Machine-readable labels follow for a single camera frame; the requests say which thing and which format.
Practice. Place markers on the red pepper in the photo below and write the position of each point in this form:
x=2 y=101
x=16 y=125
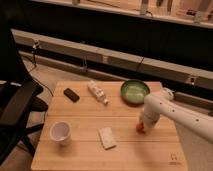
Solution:
x=139 y=127

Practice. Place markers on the black rectangular block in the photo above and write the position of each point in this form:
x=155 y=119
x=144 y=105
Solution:
x=71 y=95

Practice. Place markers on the black office chair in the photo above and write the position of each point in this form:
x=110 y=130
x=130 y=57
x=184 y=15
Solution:
x=18 y=97

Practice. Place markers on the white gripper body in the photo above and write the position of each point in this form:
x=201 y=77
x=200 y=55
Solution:
x=148 y=121

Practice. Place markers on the white sponge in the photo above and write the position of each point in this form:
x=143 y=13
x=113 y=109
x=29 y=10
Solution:
x=107 y=138

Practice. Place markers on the green bowl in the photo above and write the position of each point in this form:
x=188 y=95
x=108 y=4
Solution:
x=133 y=91

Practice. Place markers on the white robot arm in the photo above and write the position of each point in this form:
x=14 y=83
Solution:
x=161 y=103

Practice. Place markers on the white paper cup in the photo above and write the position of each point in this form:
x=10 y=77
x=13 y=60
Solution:
x=60 y=132

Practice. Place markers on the white plastic bottle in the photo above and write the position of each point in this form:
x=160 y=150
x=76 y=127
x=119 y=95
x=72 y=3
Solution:
x=97 y=92

